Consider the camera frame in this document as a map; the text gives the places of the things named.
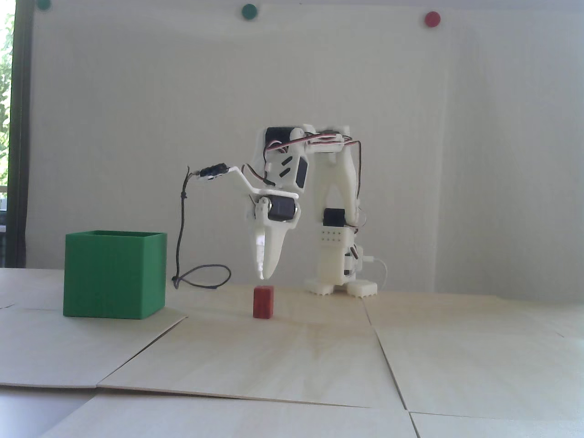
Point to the red block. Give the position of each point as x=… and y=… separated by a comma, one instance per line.
x=263, y=302

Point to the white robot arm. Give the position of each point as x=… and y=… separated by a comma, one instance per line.
x=331, y=260

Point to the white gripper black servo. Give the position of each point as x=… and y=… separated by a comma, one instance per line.
x=279, y=211

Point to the green round magnet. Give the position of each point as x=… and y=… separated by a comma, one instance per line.
x=249, y=12
x=44, y=3

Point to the light plywood panel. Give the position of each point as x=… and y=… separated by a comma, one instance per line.
x=479, y=365
x=45, y=346
x=273, y=360

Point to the green open box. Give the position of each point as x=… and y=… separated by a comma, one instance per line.
x=109, y=278

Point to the red round magnet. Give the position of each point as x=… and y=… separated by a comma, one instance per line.
x=432, y=19

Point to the small wrist camera board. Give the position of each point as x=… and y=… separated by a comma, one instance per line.
x=212, y=171

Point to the dark window frame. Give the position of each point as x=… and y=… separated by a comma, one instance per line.
x=20, y=137

